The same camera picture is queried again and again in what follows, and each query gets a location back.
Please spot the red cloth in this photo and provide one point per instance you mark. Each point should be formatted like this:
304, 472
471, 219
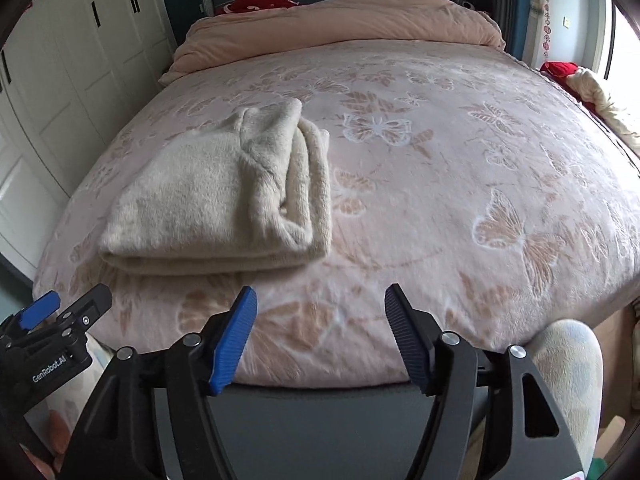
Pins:
560, 72

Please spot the pink butterfly print blanket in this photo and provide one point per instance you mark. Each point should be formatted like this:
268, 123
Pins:
450, 160

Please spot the white wardrobe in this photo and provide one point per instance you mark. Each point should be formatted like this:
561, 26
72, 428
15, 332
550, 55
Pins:
65, 85

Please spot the cream knit sweater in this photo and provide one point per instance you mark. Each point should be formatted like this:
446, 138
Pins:
200, 200

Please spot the window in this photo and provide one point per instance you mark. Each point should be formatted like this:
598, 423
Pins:
625, 40

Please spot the cream fluffy cloth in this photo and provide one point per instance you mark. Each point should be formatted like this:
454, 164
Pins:
605, 100

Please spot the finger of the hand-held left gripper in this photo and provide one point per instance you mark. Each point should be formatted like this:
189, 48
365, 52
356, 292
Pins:
90, 305
40, 307

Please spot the red pillow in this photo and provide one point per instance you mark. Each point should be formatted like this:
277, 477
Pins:
260, 0

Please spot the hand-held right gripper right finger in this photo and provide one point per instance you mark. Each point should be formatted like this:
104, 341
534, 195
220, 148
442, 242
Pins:
407, 340

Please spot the pink duvet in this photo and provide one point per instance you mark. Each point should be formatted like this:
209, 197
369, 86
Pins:
350, 20

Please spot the red patterned curtain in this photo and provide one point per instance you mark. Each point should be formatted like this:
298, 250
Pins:
544, 15

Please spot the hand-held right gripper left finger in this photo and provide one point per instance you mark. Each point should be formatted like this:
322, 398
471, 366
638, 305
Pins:
230, 345

